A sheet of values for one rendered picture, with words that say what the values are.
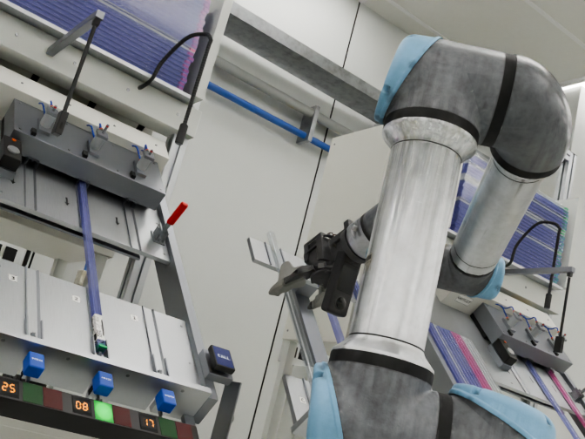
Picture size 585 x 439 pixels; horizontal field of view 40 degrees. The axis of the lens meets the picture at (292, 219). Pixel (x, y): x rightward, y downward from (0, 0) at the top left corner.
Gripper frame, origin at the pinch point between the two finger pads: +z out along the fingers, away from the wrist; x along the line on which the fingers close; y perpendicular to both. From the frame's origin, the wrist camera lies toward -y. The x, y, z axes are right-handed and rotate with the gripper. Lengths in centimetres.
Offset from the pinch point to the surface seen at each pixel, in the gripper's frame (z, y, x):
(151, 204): 18.0, 26.4, 22.5
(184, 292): 10.3, 1.3, 18.0
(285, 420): 13.4, -17.4, -8.0
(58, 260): 70, 43, 22
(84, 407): 0, -32, 40
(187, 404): 3.2, -25.5, 20.9
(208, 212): 136, 144, -68
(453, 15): 41, 253, -156
